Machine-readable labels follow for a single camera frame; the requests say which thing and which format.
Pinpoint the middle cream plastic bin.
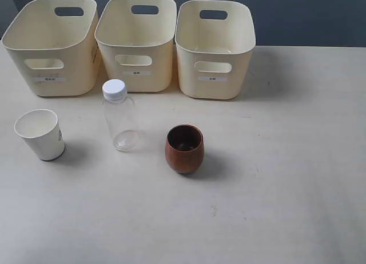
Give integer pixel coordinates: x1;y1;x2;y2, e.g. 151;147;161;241
94;0;177;93

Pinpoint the white paper cup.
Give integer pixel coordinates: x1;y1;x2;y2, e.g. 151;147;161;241
14;109;66;161

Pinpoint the left cream plastic bin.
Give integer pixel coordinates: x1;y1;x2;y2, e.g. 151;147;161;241
1;0;101;97

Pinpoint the clear plastic bottle white cap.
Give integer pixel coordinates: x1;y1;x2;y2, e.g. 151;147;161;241
102;79;139;152

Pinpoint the cream plastic bin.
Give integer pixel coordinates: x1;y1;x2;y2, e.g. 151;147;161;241
94;0;177;93
1;0;101;97
175;0;256;99

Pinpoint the brown wooden cup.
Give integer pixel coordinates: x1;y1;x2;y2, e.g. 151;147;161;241
165;125;205;174

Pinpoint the right cream plastic bin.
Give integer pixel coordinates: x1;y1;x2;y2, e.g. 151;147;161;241
175;0;256;99

